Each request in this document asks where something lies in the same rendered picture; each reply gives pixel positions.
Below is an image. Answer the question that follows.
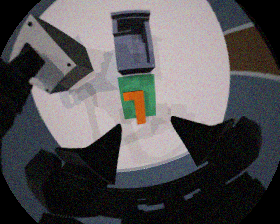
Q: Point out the orange l-shaped part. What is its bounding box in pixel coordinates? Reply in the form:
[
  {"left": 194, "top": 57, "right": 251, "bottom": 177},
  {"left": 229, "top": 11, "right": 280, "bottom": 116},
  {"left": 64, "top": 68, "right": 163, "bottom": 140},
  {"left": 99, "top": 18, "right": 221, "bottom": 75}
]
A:
[{"left": 123, "top": 91, "right": 147, "bottom": 125}]

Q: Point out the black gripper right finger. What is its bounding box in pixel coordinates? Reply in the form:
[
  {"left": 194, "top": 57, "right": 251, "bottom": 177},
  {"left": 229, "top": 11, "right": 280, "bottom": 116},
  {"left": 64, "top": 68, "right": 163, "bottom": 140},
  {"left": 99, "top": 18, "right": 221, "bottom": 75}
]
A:
[{"left": 171, "top": 116, "right": 236, "bottom": 167}]

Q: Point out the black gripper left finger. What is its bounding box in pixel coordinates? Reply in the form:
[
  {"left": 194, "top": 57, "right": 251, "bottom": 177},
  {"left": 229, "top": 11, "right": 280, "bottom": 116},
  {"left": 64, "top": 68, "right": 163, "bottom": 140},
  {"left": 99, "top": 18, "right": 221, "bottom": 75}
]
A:
[{"left": 55, "top": 124, "right": 123, "bottom": 185}]

